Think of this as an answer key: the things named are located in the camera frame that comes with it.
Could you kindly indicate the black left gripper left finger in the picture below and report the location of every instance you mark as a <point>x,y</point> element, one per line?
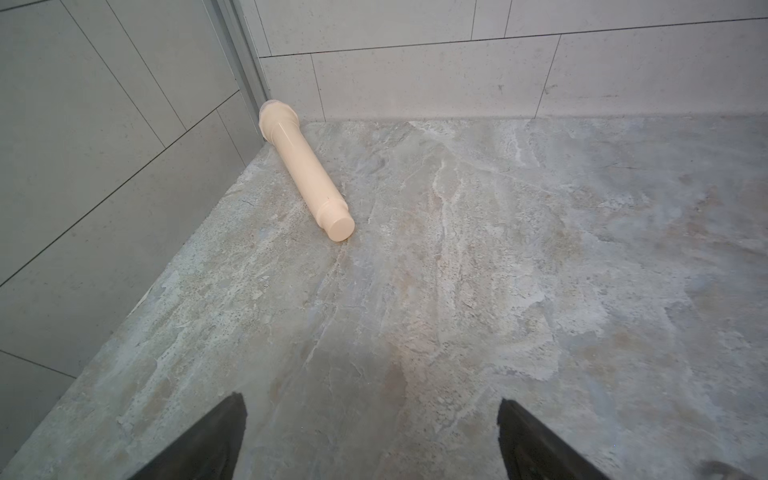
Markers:
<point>209,449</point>

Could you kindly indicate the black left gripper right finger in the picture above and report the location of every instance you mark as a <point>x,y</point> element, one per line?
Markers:
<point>530,450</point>

